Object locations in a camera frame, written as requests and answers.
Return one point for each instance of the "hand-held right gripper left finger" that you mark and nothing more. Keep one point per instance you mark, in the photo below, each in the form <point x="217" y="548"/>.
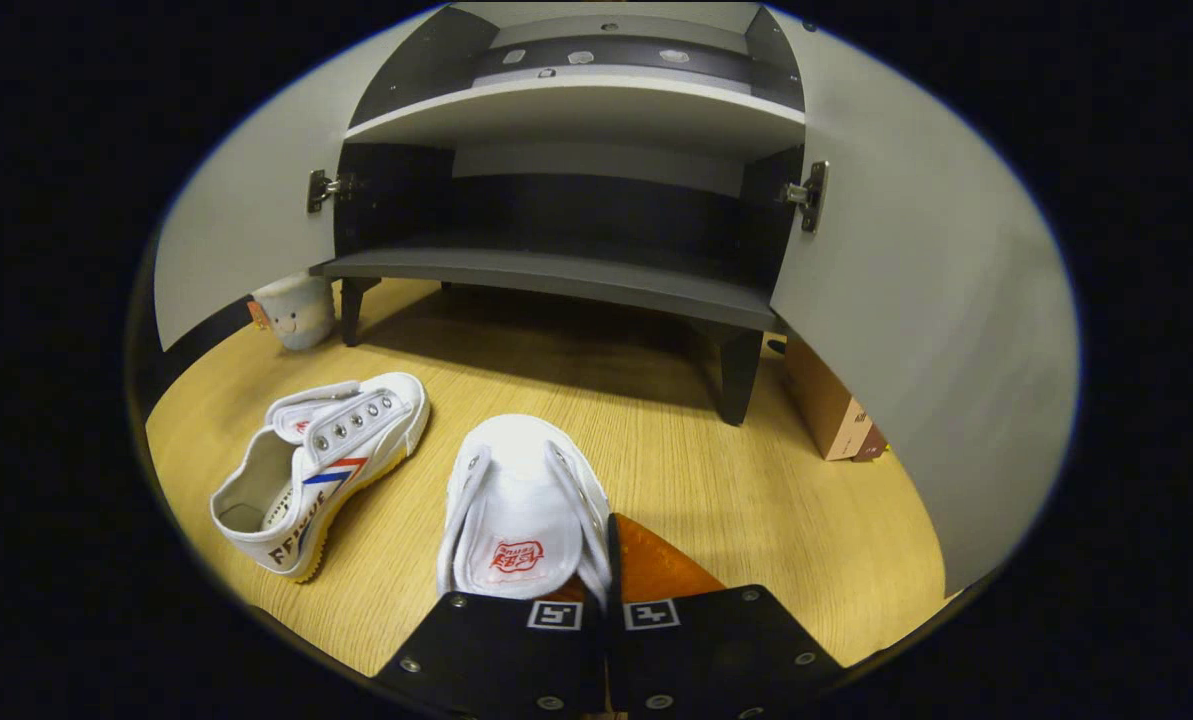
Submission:
<point x="496" y="650"/>

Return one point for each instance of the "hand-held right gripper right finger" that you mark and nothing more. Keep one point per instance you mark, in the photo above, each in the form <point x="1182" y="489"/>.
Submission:
<point x="613" y="580"/>

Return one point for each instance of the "white canvas shoe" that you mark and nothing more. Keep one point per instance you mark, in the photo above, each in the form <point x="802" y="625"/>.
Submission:
<point x="356" y="440"/>
<point x="521" y="470"/>

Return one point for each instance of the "white shoe cabinet door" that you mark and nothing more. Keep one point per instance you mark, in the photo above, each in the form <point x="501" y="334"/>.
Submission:
<point x="936" y="300"/>
<point x="246" y="220"/>

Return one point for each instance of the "white shoe cabinet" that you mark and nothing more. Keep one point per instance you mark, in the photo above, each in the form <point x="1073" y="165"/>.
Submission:
<point x="556" y="115"/>

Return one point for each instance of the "metal door hinge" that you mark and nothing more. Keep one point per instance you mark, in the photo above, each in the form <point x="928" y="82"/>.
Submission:
<point x="318" y="190"/>
<point x="814" y="195"/>

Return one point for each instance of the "brown cardboard box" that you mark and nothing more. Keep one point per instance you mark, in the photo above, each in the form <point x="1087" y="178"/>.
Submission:
<point x="821" y="400"/>

